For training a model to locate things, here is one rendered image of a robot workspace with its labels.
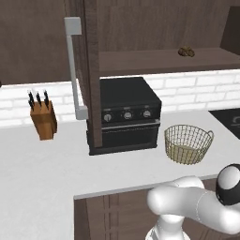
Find brown wood cabinet door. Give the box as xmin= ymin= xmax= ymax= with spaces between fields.
xmin=64 ymin=0 xmax=104 ymax=149

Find open wood cabinet with shelf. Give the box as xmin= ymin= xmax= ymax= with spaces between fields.
xmin=96 ymin=0 xmax=240 ymax=78

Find brown bread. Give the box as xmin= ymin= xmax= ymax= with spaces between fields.
xmin=177 ymin=46 xmax=197 ymax=59

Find brown wood base cabinet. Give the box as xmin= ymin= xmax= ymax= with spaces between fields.
xmin=73 ymin=177 xmax=240 ymax=240

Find black toaster oven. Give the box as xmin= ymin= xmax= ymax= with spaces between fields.
xmin=86 ymin=76 xmax=163 ymax=157

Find wooden knife block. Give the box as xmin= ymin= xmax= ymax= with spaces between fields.
xmin=29 ymin=100 xmax=59 ymax=142

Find black hob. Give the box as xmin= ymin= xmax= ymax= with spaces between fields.
xmin=208 ymin=107 xmax=240 ymax=141

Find yellow wire basket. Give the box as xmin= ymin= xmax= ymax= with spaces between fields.
xmin=163 ymin=124 xmax=216 ymax=166

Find white cabinet door handle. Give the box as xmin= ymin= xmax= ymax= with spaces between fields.
xmin=64 ymin=17 xmax=90 ymax=121

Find black knife handle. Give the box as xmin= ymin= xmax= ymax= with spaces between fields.
xmin=35 ymin=89 xmax=43 ymax=108
xmin=42 ymin=89 xmax=51 ymax=109
xmin=27 ymin=89 xmax=36 ymax=112

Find dark wood wall cabinet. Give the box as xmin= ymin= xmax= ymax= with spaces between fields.
xmin=0 ymin=0 xmax=71 ymax=86

